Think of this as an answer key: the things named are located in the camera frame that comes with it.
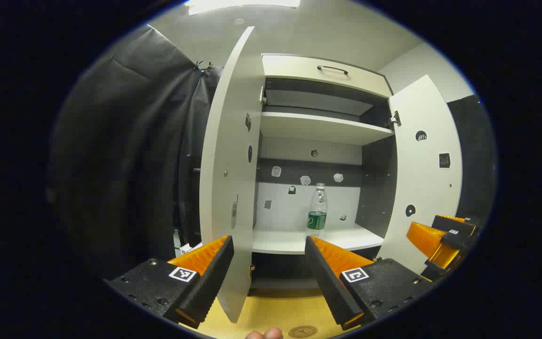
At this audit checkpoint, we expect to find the white cabinet door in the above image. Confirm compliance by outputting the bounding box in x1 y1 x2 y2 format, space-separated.
199 26 266 324
377 74 463 276

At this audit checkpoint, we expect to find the ceiling light panel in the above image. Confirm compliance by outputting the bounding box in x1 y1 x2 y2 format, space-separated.
186 0 301 16

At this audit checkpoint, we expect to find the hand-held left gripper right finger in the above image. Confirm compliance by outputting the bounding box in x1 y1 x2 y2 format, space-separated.
304 235 435 331

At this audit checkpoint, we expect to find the white grey cabinet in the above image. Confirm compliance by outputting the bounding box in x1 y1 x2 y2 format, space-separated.
251 53 399 290

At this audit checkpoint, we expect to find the black backdrop cloth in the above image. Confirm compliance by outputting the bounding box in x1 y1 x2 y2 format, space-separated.
446 94 496 222
48 24 224 278

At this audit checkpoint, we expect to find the white cabinet drawer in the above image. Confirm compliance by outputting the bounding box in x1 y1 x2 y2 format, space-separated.
262 53 393 98

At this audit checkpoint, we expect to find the white cabinet shelf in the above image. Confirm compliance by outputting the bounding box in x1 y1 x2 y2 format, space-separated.
252 223 384 255
260 112 395 145

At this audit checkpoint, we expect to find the clear plastic bottle green label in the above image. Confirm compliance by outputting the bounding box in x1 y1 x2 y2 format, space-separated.
307 183 328 236

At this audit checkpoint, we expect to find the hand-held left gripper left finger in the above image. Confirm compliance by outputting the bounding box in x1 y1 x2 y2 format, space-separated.
104 234 235 329

